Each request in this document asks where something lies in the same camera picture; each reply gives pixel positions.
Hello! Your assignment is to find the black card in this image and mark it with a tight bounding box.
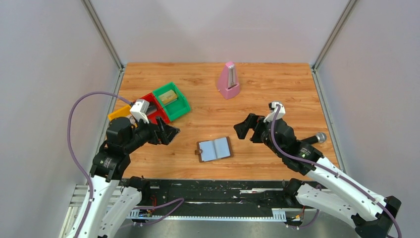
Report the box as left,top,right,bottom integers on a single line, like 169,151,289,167
146,104,159,117

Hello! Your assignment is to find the brown leather card holder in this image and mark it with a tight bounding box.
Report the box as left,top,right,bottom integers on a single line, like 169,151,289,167
195,136,234,163

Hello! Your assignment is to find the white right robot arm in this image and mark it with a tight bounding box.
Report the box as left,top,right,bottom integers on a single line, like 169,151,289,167
234,114,402,238

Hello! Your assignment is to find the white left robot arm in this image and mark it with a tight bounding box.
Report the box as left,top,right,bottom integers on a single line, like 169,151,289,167
67,117,180,238

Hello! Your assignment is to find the gold card in green bin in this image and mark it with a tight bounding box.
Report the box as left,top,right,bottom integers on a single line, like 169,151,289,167
158,90,178,105

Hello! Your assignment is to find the red plastic bin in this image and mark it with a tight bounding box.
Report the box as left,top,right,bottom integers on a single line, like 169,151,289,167
140,93,170,124

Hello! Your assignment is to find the green plastic bin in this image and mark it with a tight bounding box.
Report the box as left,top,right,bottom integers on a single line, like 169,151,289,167
152,82,191,122

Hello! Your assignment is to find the black microphone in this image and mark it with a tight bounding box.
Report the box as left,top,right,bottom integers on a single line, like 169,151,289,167
302,132,327,144

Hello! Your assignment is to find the yellow plastic bin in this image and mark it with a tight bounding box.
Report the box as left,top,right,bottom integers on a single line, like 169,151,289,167
107,105,136,125

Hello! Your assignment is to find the pink metronome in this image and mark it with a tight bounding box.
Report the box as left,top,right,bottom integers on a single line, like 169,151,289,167
216,61,240,100

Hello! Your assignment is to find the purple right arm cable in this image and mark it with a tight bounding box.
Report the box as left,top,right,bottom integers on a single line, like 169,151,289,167
269,104,403,238

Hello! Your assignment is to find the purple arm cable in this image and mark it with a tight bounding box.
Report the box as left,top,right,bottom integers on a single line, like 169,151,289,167
67,91,185,238
269,104,403,238

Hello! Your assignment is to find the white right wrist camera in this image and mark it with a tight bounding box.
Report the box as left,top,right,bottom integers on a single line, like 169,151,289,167
263,101,286,122

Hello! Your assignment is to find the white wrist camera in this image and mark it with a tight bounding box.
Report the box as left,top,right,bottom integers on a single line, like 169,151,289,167
130,99,150,123
263,101,286,122

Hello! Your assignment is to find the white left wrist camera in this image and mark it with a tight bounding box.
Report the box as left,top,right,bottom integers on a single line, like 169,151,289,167
130,99,150,123

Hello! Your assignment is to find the black mounting rail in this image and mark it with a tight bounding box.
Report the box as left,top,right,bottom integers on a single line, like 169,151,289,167
127,179,316,222

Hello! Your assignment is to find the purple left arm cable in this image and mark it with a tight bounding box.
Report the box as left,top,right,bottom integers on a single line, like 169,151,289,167
67,91,185,238

